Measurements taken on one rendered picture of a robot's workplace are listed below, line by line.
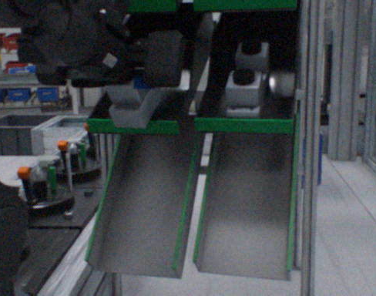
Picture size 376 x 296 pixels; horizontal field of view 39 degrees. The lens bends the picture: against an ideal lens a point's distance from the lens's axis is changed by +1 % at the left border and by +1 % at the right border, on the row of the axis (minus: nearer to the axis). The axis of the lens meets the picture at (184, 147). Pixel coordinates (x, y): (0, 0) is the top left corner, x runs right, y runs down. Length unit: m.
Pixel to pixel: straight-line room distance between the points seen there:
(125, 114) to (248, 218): 0.25
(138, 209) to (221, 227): 0.13
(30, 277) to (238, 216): 0.32
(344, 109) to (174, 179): 1.17
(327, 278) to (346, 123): 0.95
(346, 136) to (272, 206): 1.16
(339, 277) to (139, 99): 0.58
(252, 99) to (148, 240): 0.26
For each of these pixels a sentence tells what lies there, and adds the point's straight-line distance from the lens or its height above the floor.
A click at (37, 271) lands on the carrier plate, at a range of 0.86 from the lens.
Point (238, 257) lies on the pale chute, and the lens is 0.77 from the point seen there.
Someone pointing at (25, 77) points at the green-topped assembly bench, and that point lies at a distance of 6.11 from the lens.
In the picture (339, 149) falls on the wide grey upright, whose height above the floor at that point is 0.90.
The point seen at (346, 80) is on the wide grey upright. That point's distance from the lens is 1.90.
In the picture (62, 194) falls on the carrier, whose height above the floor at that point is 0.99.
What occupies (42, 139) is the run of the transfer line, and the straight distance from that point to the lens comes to 2.11.
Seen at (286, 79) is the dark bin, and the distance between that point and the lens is 0.83.
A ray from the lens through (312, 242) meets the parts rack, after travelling 0.89.
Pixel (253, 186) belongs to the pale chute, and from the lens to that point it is 0.81.
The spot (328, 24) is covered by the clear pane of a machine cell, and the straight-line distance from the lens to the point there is 10.05.
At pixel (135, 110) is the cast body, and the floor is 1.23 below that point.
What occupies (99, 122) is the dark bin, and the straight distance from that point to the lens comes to 0.73.
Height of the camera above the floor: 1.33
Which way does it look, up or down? 13 degrees down
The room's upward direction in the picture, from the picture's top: 1 degrees counter-clockwise
